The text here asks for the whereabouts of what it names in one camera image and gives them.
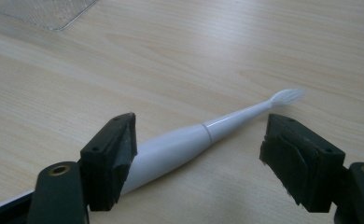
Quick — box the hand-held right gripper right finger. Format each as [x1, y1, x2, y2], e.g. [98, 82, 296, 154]
[259, 113, 347, 214]

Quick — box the clear plastic tray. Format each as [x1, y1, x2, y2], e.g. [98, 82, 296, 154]
[0, 0, 101, 32]

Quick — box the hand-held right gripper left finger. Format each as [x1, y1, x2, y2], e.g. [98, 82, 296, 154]
[78, 112, 138, 213]

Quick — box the white electric toothbrush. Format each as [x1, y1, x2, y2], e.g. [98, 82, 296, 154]
[119, 88, 306, 196]

